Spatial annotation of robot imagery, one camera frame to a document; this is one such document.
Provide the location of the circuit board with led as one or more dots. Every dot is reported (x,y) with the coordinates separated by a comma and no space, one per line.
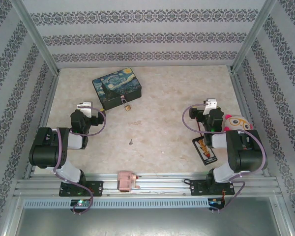
(216,202)
(80,202)

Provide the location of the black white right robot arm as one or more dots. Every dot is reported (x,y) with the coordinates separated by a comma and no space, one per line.
(245,157)

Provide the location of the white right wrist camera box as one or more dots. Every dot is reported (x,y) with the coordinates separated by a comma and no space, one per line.
(210,105)

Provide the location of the starry night tin box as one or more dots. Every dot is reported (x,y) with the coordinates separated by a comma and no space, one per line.
(115,83)

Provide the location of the plush toy with glasses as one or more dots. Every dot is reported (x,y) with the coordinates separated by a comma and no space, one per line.
(238,123)

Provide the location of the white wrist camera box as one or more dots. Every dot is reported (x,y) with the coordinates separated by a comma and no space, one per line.
(210,105)
(84,107)

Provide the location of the pink pencil sharpener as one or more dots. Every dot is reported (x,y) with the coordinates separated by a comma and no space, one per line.
(125,181)

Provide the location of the left circuit board with LED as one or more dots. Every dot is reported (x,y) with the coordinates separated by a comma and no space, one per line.
(80,202)

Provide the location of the aluminium front rail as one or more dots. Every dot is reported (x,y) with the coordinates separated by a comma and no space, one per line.
(162,184)

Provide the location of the black card with red print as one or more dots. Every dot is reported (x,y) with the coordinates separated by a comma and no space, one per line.
(206,153)

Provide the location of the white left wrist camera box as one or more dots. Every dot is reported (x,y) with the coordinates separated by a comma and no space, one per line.
(84,107)

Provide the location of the aluminium frame post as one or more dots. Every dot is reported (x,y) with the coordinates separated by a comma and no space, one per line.
(37,37)
(252,37)

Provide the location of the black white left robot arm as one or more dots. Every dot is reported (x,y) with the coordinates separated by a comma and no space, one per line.
(43,150)

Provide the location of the small brass padlock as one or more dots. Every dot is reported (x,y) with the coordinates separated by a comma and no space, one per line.
(128,107)

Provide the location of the aluminium side rail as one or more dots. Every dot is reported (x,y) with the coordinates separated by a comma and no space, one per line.
(46,115)
(241,98)

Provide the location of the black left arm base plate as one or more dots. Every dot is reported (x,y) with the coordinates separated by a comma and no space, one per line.
(96,188)

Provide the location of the grey metal panel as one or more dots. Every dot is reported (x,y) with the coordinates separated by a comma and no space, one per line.
(147,223)

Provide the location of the small metal key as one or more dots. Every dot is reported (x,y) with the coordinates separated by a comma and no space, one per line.
(130,142)

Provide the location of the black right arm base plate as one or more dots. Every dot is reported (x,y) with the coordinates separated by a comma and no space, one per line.
(199,188)

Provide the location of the right circuit board with LED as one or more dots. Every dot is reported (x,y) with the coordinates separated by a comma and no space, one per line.
(216,202)

